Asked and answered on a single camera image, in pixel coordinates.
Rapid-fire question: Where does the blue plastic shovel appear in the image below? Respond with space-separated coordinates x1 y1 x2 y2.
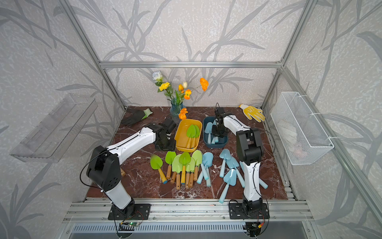
226 156 245 188
219 148 231 178
219 169 237 204
205 119 216 144
240 161 268 189

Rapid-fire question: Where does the light green square shovel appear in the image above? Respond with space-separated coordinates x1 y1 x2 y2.
171 154 183 190

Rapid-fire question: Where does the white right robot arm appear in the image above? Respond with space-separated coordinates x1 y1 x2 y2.
212 107 265 204

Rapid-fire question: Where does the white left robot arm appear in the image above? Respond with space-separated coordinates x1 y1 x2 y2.
86 118 176 212

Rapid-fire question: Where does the dark teal storage box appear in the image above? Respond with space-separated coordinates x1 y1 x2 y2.
202 116 228 148

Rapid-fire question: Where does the yellow storage box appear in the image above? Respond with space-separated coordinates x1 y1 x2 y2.
175 119 202 152

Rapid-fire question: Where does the glass flower vase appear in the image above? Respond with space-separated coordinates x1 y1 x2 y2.
170 99 184 117

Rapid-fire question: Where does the blue shovel pair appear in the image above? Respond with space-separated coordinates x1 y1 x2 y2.
197 152 213 187
202 152 213 187

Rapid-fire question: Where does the black green work glove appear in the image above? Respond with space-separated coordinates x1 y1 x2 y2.
120 108 153 126

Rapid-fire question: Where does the yellow dotted work glove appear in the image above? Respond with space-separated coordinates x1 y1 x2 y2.
239 104 266 122

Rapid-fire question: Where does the artificial flower bouquet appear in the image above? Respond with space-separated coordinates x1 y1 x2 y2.
152 71 193 120

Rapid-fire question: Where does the blue plastic shovel front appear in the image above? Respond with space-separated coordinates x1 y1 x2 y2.
219 169 237 204

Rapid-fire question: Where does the green pointed shovel yellow handle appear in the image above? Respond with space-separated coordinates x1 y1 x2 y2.
179 152 191 184

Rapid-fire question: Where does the light green shovel wooden handle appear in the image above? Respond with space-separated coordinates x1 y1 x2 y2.
186 157 195 189

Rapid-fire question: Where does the green rake wooden handle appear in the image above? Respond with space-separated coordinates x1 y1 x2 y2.
120 168 126 177

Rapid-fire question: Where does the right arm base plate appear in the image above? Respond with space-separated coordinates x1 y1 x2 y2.
228 199 270 220

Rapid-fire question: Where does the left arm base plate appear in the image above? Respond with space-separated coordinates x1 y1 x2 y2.
108 204 151 221

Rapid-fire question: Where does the white wire mesh basket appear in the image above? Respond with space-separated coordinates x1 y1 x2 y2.
271 92 334 165

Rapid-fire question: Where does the aluminium frame rail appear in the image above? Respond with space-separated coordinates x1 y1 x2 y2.
63 198 314 223

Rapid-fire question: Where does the clear plastic wall shelf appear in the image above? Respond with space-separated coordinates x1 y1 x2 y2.
10 94 98 163

